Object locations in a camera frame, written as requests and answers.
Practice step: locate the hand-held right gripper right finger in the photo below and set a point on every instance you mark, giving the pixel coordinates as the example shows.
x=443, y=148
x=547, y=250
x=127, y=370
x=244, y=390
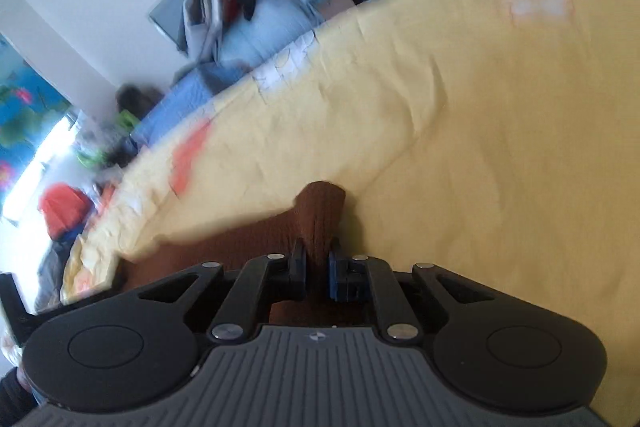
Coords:
x=332, y=274

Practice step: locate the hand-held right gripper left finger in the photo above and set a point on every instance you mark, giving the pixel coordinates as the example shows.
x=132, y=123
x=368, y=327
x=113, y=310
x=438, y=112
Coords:
x=300, y=269

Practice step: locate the brown knit sweater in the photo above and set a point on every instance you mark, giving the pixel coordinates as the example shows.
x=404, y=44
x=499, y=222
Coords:
x=320, y=207

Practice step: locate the red plastic bag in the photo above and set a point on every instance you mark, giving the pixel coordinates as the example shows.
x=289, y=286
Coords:
x=62, y=207

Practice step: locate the yellow printed bed quilt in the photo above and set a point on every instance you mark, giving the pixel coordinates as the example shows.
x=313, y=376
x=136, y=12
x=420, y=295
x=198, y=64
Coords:
x=450, y=132

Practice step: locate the blue quilted cover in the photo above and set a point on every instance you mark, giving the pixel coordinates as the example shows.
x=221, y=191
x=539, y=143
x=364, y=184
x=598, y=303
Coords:
x=200, y=92

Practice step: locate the black bag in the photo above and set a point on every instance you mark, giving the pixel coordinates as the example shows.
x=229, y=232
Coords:
x=135, y=99

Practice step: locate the grey framed panel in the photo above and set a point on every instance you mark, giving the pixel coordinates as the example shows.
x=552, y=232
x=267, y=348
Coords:
x=167, y=14

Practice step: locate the lotus wall poster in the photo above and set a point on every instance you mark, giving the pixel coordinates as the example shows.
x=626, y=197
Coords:
x=25, y=107

